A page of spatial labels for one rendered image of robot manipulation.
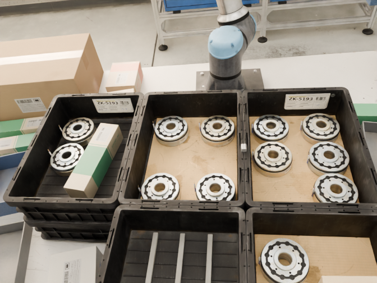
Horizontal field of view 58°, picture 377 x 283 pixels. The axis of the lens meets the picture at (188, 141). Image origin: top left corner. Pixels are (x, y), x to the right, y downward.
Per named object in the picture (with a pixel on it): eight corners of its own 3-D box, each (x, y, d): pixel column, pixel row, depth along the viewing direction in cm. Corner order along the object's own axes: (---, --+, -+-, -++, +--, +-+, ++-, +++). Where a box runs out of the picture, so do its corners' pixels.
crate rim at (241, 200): (146, 97, 107) (145, 91, 105) (242, 95, 103) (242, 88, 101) (118, 209, 81) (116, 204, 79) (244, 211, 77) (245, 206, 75)
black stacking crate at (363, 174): (242, 117, 110) (242, 91, 102) (338, 116, 106) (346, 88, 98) (245, 230, 84) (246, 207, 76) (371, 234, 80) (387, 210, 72)
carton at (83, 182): (91, 202, 92) (83, 191, 88) (71, 199, 94) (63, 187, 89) (123, 137, 107) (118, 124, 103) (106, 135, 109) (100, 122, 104)
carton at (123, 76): (138, 99, 139) (134, 85, 133) (110, 101, 140) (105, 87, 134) (143, 74, 149) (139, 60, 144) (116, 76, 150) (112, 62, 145)
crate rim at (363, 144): (242, 95, 103) (242, 88, 101) (345, 92, 99) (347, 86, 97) (245, 211, 77) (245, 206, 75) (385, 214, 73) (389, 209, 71)
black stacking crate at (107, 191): (69, 120, 118) (55, 95, 110) (151, 119, 114) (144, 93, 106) (23, 223, 93) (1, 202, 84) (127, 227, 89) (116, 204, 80)
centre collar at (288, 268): (271, 249, 75) (272, 247, 75) (294, 249, 75) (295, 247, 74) (274, 271, 72) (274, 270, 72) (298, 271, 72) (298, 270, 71)
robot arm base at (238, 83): (205, 79, 135) (203, 57, 128) (243, 77, 134) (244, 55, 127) (206, 103, 125) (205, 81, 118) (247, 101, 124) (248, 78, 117)
